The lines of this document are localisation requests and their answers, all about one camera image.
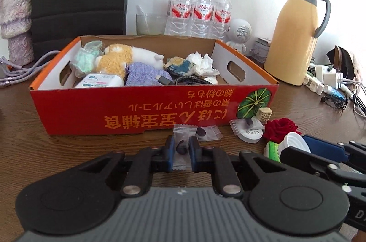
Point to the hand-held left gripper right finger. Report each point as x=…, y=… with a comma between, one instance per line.
x=195, y=153

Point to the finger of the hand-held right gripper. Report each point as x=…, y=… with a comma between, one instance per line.
x=303, y=159
x=326, y=147

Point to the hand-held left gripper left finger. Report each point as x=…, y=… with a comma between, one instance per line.
x=170, y=153

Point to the white ribbed plastic cap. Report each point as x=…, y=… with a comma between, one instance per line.
x=294, y=142

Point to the clear candy packet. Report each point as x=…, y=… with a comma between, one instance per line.
x=210, y=133
x=183, y=132
x=237, y=124

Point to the purple knitted cloth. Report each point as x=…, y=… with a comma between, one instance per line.
x=140, y=74

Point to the blue patterned packet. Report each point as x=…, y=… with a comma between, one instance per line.
x=180, y=66

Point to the white tissue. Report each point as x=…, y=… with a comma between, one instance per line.
x=204, y=63

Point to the red cardboard box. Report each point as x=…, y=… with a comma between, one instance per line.
x=85, y=110

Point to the clear cotton swab box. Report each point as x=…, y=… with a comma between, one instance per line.
x=97, y=80

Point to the yellow and white plush toy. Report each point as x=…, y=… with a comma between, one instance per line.
x=114, y=62

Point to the iridescent plastic bag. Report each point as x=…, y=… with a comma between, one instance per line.
x=84, y=62

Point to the green packet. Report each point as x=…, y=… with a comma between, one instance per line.
x=271, y=150

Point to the red fabric rose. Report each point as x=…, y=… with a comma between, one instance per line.
x=281, y=127

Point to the black earphones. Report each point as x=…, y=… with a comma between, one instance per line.
x=324, y=100

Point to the small wooden stamp block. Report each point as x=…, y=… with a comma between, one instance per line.
x=265, y=114

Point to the white power strip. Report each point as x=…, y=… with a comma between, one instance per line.
x=328, y=74

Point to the dark brown cloth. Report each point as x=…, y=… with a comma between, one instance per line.
x=343, y=59

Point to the yellow thermos jug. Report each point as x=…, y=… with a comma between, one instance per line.
x=291, y=44

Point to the small patterned jar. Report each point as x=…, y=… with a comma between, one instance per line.
x=261, y=49

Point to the white round speaker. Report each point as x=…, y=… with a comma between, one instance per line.
x=241, y=31

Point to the clear plastic cup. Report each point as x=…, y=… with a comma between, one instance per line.
x=148, y=24

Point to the clear water bottle red label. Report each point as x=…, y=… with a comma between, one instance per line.
x=221, y=16
x=178, y=10
x=202, y=13

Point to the purple textured vase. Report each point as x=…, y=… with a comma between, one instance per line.
x=17, y=16

